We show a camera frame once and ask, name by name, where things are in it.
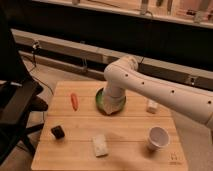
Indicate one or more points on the white tapered end effector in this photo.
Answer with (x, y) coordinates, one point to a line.
(112, 105)

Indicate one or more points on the black eraser block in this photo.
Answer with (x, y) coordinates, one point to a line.
(58, 132)

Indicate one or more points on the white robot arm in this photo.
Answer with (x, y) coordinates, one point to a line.
(122, 75)

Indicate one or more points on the green bowl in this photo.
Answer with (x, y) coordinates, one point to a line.
(99, 100)

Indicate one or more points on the orange carrot toy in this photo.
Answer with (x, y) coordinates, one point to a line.
(74, 101)

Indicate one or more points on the small white bottle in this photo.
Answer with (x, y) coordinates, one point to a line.
(152, 106)

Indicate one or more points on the white sponge block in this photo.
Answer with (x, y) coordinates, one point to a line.
(100, 145)

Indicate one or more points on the wooden board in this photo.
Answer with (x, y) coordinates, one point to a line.
(126, 134)

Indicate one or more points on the white paper cup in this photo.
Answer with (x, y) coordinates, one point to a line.
(158, 138)

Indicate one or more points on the black chair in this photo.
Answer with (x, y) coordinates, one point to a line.
(18, 97)

